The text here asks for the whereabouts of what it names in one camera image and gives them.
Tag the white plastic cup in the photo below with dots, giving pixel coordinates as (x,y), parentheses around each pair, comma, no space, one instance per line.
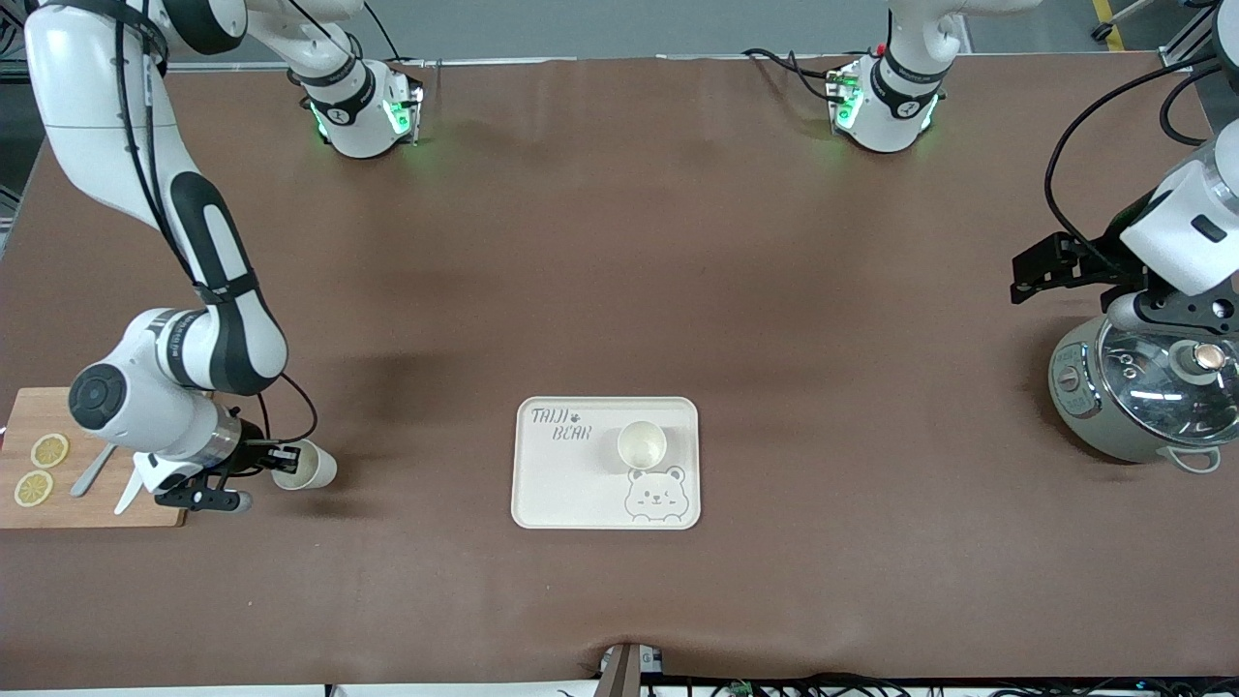
(315,467)
(642,447)

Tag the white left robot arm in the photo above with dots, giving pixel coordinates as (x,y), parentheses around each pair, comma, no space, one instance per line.
(891,121)

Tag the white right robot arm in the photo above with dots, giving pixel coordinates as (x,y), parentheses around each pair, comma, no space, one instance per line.
(126,407)

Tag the beige bear print tray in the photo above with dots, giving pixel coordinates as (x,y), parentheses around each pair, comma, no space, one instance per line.
(581,494)

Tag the white plastic knife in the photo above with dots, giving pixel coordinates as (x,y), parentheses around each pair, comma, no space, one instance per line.
(126,499)

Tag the grey plastic knife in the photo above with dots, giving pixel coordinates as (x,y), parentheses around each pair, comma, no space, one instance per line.
(87,479)

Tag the yellow lemon slice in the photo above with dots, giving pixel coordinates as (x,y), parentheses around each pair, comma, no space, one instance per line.
(49,450)
(33,489)

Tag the grey electric cooking pot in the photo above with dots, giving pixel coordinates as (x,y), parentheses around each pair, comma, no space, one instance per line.
(1074,407)

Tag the bamboo cutting board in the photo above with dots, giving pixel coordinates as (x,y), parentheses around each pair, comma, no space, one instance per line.
(29,416)

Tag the glass pot lid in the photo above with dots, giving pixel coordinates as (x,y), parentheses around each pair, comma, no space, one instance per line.
(1162,407)

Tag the grey stand leg with caster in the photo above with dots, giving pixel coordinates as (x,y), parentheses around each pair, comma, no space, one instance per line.
(1102,31)

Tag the brown table cover mat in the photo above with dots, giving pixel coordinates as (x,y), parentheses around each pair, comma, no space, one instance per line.
(619,242)

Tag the aluminium frame profile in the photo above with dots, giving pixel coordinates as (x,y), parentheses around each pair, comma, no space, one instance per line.
(1186,48)

